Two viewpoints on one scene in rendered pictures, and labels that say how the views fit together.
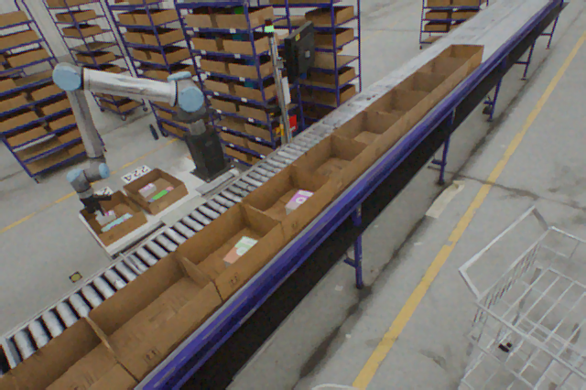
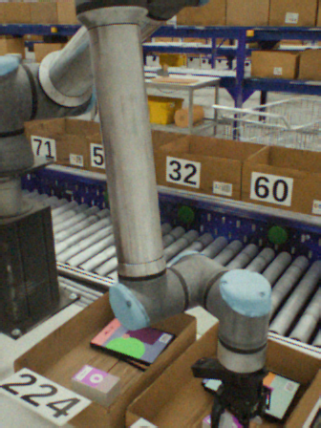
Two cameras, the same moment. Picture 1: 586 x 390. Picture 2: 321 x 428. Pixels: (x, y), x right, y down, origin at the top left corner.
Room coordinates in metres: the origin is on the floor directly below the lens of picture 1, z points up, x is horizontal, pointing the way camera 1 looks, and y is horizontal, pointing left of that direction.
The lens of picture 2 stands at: (2.11, 1.95, 1.60)
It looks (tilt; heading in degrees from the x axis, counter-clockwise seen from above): 23 degrees down; 255
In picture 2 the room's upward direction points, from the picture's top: 1 degrees counter-clockwise
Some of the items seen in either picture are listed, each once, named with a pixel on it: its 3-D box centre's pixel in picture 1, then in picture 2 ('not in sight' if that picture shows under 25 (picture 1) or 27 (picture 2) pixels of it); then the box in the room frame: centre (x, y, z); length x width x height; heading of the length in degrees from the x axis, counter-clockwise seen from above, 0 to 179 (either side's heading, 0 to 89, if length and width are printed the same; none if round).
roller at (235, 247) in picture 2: (215, 227); (209, 271); (1.55, 0.51, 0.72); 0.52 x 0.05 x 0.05; 43
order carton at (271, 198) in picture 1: (288, 201); (212, 165); (1.37, 0.04, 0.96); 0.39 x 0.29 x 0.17; 133
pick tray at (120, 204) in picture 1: (113, 216); (230, 401); (1.76, 1.19, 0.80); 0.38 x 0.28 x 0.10; 39
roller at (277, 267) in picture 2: (189, 247); (261, 286); (1.42, 0.65, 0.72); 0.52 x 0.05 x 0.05; 43
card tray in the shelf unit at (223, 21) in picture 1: (244, 16); not in sight; (3.15, 0.15, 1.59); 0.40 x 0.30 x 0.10; 43
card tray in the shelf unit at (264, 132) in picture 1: (268, 124); not in sight; (3.15, 0.14, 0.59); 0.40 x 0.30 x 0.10; 41
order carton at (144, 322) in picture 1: (158, 309); not in sight; (0.84, 0.62, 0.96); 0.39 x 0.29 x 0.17; 133
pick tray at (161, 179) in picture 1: (155, 189); (112, 353); (1.98, 0.96, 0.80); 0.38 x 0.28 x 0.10; 43
